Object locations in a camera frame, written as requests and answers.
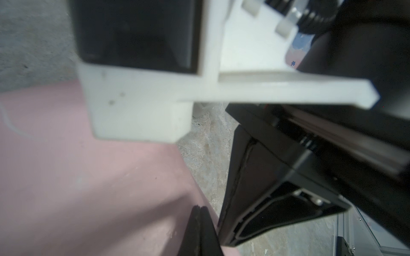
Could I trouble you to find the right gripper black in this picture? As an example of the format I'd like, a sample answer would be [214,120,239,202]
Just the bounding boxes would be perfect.
[217,103,410,247]

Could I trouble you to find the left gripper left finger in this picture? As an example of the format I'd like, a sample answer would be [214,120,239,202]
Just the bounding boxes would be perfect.
[177,205,201,256]

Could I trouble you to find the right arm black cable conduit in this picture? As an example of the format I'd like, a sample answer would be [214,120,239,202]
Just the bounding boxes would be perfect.
[264,0,340,36]

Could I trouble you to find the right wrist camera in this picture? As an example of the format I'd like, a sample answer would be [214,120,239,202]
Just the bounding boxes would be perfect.
[67,1,380,143]

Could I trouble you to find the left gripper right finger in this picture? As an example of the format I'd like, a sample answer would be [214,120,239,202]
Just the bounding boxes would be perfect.
[200,207,224,256]

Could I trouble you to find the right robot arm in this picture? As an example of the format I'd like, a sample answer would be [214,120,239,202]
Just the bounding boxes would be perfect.
[217,1,410,247]

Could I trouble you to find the purple pink wrapping paper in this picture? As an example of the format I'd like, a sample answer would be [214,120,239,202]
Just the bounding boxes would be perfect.
[1,82,236,256]

